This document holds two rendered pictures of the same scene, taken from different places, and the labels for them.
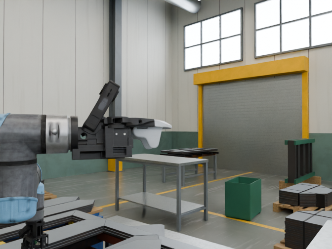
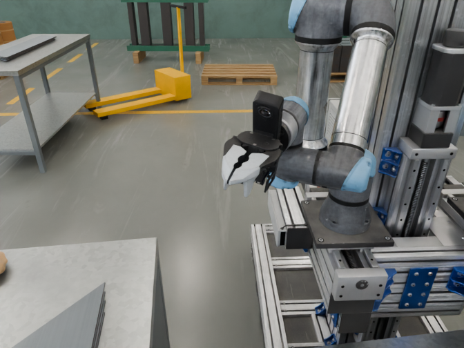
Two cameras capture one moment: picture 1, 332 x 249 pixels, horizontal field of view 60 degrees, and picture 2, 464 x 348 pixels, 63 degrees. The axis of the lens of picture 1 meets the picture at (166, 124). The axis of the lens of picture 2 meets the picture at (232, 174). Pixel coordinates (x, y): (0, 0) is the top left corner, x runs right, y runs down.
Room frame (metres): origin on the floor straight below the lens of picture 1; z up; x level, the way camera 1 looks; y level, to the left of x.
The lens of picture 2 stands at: (0.97, -0.35, 1.73)
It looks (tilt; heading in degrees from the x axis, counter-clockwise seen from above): 29 degrees down; 134
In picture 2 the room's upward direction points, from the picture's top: straight up
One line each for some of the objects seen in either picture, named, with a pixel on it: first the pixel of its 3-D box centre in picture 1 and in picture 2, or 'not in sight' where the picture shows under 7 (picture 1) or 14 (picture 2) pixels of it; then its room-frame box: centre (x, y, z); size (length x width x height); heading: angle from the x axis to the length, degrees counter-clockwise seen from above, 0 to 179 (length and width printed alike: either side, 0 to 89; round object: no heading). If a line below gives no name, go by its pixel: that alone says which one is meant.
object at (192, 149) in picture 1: (190, 165); not in sight; (7.91, -0.67, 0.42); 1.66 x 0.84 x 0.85; 136
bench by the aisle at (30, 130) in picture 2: not in sight; (37, 92); (-3.30, 1.09, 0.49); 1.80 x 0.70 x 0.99; 134
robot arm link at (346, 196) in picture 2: not in sight; (350, 170); (0.56, 0.57, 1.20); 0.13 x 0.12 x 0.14; 20
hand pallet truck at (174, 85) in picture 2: not in sight; (136, 59); (-3.42, 2.43, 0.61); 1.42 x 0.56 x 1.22; 82
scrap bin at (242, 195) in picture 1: (242, 196); not in sight; (4.83, -1.28, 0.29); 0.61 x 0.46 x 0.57; 146
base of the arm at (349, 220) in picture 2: not in sight; (346, 205); (0.56, 0.57, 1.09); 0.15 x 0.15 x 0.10
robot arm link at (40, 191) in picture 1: (33, 196); not in sight; (1.23, 0.56, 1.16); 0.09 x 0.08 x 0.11; 116
